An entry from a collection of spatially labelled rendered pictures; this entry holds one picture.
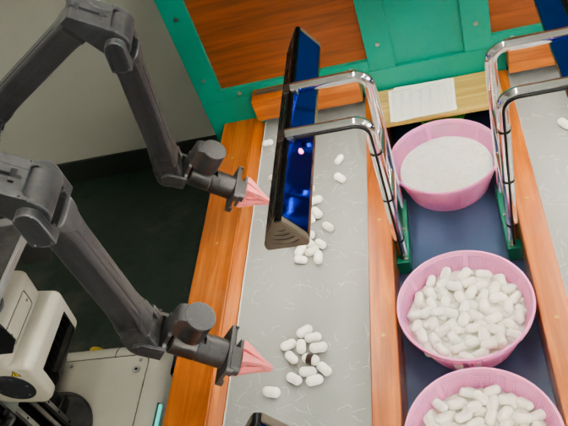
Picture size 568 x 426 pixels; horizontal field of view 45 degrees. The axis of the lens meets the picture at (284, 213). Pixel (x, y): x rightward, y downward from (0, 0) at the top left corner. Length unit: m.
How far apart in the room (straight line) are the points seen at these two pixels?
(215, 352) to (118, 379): 0.95
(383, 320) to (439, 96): 0.70
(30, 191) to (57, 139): 2.39
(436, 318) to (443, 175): 0.42
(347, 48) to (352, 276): 0.66
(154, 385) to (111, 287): 1.03
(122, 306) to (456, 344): 0.63
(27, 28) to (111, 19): 1.73
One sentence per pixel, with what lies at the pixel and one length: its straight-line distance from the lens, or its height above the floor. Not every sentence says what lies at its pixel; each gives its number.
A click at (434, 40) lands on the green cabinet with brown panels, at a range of 1.88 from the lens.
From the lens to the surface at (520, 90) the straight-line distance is 1.29.
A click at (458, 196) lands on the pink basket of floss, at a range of 1.64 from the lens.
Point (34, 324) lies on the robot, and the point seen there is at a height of 0.80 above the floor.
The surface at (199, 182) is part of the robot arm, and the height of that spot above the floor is 0.93.
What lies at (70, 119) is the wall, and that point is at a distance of 3.29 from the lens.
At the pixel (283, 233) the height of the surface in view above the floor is 1.08.
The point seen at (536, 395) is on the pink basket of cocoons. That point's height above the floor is 0.76.
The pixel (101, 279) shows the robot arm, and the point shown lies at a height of 1.18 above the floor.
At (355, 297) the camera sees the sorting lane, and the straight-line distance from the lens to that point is 1.49.
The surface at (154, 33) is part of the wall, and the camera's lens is 2.89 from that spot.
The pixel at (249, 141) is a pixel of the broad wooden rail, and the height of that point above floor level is 0.76.
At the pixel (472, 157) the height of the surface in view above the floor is 0.73.
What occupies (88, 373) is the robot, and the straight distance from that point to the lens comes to 2.29.
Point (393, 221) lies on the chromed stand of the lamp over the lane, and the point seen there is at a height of 0.85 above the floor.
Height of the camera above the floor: 1.91
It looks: 43 degrees down
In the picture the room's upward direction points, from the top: 23 degrees counter-clockwise
